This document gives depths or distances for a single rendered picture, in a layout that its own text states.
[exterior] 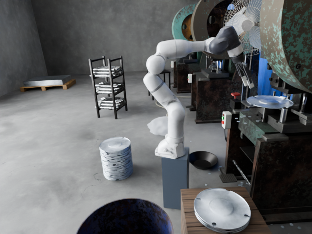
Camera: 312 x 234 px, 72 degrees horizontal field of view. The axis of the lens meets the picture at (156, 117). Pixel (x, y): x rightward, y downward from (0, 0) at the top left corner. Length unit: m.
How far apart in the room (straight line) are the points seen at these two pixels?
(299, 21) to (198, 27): 1.79
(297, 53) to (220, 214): 0.84
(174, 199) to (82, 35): 7.21
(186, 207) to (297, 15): 1.05
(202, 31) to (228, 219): 2.13
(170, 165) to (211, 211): 0.45
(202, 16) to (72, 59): 6.31
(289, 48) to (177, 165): 0.96
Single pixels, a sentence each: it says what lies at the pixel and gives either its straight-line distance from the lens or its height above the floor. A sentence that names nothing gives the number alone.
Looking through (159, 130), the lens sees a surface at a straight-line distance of 2.71.
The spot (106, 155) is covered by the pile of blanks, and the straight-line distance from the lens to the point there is 2.00.
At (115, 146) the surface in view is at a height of 0.31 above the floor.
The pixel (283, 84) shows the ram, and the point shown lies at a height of 0.91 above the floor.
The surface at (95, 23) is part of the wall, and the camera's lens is 8.18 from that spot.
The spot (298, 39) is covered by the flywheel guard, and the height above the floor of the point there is 1.21.
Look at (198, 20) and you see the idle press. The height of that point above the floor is 1.38.
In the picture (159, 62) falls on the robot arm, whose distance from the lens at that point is 1.27.
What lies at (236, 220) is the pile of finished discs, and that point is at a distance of 1.25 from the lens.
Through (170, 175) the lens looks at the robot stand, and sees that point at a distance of 1.60.
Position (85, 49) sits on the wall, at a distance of 8.29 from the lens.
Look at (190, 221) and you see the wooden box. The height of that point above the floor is 0.35.
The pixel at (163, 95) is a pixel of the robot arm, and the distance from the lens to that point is 1.36.
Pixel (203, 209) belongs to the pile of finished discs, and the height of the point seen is 0.38.
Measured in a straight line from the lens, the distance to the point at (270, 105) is 1.62.
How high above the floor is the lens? 1.26
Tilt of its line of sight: 21 degrees down
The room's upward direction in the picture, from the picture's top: 3 degrees counter-clockwise
